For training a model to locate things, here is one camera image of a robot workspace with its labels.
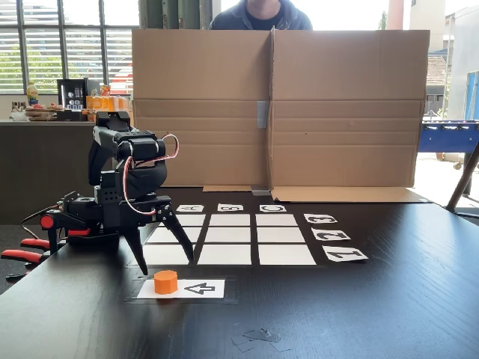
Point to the orange round token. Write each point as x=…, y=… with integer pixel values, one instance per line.
x=165, y=282

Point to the white nine-square grid sheet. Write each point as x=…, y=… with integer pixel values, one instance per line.
x=226, y=235

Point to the paper sheet letter A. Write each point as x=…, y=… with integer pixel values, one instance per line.
x=190, y=208

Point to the white arrow paper sheet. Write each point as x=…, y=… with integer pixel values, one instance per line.
x=202, y=288

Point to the orange juice carton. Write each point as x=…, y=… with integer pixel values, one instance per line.
x=111, y=102
x=91, y=104
x=125, y=102

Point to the grey tape strip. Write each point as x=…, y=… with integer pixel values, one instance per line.
x=262, y=114
x=261, y=191

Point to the paper sheet letter C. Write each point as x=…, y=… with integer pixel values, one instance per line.
x=273, y=208

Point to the orange snack bag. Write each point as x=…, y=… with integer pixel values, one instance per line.
x=105, y=90

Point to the dark counter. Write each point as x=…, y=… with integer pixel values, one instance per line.
x=30, y=168

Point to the black mini fridge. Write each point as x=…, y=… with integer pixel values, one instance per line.
x=71, y=93

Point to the tray of food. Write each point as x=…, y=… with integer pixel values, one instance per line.
x=43, y=111

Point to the clear tape scraps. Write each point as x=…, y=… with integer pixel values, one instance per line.
x=262, y=335

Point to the yellow bottle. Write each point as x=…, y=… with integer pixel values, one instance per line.
x=32, y=95

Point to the paper sheet number 3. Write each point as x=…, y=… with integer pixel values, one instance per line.
x=320, y=218

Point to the paper sheet number 2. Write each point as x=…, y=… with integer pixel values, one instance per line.
x=331, y=235

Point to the paper sheet number 1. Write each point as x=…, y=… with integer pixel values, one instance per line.
x=344, y=254

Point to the person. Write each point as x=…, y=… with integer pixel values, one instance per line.
x=258, y=18

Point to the blue foosball table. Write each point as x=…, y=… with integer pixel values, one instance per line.
x=449, y=136

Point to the grey metal leg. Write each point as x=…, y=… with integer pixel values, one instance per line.
x=462, y=183

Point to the brown cardboard box wall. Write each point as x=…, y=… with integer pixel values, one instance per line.
x=337, y=75

